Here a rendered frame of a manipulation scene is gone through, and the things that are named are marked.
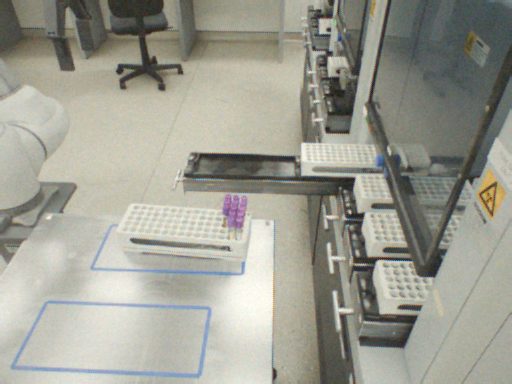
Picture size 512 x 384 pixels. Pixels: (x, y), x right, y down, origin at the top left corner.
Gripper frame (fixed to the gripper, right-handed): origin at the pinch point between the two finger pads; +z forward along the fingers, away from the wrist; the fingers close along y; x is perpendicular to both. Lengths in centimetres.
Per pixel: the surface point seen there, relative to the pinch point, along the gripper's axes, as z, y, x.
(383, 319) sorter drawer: 37, 44, 68
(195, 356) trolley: 37, 52, 30
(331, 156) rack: 30, -6, 64
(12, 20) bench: 90, -362, -215
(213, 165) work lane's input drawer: 36.7, -10.5, 29.0
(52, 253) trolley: 37.4, 26.7, -5.6
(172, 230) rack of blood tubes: 30.3, 25.8, 22.8
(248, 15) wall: 77, -362, 38
